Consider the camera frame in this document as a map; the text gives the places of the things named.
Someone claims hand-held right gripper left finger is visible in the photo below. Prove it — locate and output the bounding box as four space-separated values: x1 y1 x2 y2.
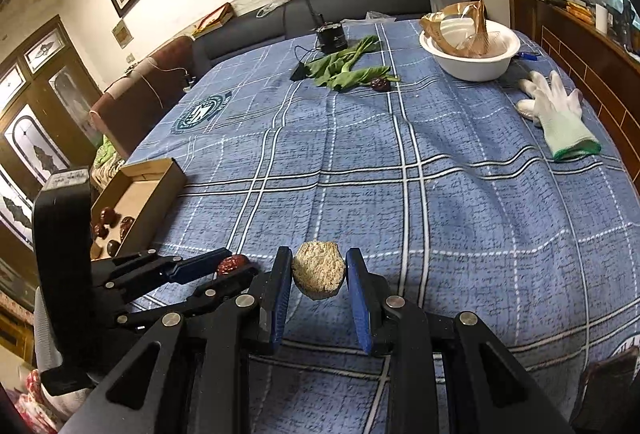
60 245 295 434

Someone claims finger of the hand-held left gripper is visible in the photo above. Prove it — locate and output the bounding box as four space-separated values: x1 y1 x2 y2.
115 265 262 324
102 248 233 291

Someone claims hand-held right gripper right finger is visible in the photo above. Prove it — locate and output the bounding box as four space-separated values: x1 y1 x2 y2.
345 247 576 434

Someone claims beige grainy round piece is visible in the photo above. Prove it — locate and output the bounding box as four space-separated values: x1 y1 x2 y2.
291 241 347 301

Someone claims shallow cardboard box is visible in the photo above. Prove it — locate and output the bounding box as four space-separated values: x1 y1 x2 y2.
90 157 189 261

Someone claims green and beige blanket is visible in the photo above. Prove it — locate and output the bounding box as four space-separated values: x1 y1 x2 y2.
92 136 127 188

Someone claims blue plaid tablecloth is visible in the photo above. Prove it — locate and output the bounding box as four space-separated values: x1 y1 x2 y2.
119 17 640 434

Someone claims wooden glass-panel door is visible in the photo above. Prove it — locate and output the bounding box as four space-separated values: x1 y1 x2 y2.
0 14 104 306

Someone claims person's floral clothing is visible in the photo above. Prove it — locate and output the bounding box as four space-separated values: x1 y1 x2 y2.
14 368 58 434

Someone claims brown armchair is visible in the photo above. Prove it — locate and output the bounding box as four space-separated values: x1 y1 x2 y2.
89 34 196 151

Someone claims green leafy vegetable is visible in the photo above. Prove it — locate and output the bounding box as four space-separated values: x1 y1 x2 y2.
330 66 402 93
304 34 381 88

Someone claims black sofa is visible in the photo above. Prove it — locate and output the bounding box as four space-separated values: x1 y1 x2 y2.
192 0 482 71

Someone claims red flat box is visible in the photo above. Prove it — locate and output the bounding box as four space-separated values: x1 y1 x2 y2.
192 3 235 38

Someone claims black electronic device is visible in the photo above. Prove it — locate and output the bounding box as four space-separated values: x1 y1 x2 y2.
315 23 347 54

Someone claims white bowl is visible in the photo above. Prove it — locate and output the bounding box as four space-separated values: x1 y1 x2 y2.
418 18 521 82

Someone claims dark brown leather object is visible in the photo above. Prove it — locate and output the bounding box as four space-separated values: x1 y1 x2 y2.
574 348 640 434

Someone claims clear plastic bag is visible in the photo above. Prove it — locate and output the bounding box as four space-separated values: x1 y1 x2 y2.
256 0 297 18

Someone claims white work glove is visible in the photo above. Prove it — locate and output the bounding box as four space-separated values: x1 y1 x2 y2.
516 70 551 96
516 70 602 163

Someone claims brown paper bag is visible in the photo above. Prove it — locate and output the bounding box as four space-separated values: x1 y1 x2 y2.
419 0 489 58

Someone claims wooden sideboard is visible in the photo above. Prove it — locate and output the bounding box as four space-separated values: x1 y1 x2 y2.
492 0 640 196

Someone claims white charging cable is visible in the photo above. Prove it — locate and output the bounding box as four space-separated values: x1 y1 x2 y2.
89 58 190 126

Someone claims black cable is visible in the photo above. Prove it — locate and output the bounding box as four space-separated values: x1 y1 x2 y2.
293 45 322 66

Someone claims yellow wall notice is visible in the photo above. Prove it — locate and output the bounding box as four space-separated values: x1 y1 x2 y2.
112 19 132 50

